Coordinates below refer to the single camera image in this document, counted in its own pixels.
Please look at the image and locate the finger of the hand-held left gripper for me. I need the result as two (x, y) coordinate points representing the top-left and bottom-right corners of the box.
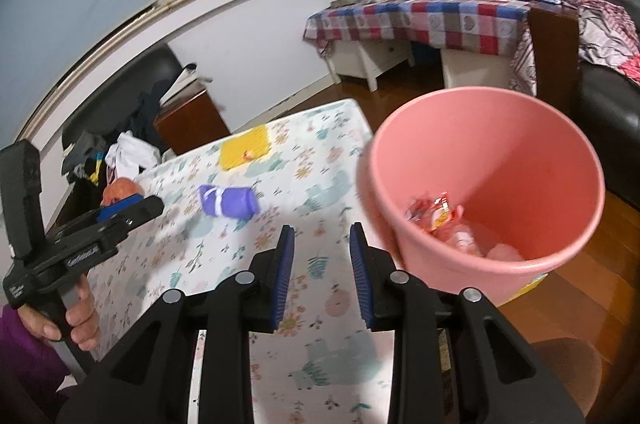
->
(112, 197), (165, 236)
(96, 198), (144, 222)

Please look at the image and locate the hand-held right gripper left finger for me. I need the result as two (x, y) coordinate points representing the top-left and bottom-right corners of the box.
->
(57, 224), (297, 424)

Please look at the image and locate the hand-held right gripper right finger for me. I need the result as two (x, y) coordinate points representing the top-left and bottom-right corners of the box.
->
(348, 221), (586, 424)

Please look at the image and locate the red apple with sticker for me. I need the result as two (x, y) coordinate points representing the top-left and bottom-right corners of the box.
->
(101, 178), (144, 207)

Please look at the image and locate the red white snack wrapper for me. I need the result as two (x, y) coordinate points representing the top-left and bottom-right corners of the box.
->
(406, 191), (467, 233)

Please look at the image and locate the pink plastic bucket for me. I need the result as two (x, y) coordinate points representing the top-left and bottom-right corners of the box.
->
(356, 87), (606, 307)

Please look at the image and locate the person's left forearm purple sleeve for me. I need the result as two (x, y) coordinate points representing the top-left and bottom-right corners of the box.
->
(0, 304), (69, 397)

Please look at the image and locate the person's left hand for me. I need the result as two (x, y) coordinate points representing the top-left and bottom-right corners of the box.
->
(19, 277), (100, 352)

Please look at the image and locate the pile of clothes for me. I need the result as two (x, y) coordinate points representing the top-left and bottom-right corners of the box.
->
(62, 92), (163, 185)

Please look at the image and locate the purple wrapper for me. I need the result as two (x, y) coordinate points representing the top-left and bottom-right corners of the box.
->
(199, 184), (261, 220)

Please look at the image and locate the floral tablecloth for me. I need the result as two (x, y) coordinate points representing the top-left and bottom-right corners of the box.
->
(87, 99), (451, 424)

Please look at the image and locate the brown wooden cabinet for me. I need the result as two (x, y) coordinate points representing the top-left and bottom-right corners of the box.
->
(152, 87), (232, 155)

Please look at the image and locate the black leather armchair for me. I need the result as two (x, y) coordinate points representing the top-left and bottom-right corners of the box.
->
(60, 44), (183, 155)

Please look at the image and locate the white desk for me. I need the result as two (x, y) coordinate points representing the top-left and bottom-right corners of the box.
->
(327, 39), (523, 94)

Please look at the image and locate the brown round stool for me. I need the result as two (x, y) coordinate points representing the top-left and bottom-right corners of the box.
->
(529, 338), (604, 424)

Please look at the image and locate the plaid tablecloth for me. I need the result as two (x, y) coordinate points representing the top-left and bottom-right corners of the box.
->
(302, 0), (538, 98)

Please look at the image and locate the black leather sofa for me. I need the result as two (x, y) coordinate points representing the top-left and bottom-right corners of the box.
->
(542, 0), (640, 201)

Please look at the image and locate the brown wooden side table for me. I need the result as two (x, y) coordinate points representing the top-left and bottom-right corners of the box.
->
(527, 0), (582, 106)

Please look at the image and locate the patterned blanket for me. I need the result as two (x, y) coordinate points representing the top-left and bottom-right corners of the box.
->
(565, 0), (640, 86)

